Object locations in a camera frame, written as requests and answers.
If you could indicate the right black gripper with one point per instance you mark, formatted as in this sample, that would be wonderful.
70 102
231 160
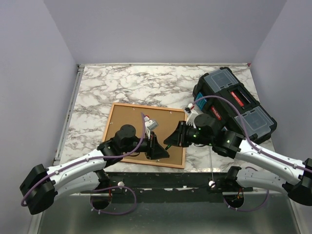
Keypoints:
178 137

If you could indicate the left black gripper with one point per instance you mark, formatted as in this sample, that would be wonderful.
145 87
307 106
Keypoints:
154 150

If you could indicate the red wooden photo frame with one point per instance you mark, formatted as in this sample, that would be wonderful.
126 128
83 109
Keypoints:
167 119

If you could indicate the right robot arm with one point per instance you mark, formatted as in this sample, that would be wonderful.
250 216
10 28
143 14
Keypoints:
289 176

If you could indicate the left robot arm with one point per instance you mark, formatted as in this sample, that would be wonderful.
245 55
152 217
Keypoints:
43 186

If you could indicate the black plastic toolbox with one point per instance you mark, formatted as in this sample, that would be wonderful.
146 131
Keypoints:
220 94

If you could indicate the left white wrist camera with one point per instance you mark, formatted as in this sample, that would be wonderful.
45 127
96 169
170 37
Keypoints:
150 124

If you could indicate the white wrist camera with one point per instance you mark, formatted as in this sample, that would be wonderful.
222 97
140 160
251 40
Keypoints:
150 124
192 111

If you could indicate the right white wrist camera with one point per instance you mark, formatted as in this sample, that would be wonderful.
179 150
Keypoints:
192 111

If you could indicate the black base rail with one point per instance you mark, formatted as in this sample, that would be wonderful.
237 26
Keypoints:
121 187

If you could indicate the left aluminium side rail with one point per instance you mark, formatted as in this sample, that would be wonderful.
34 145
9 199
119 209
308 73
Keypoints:
68 115

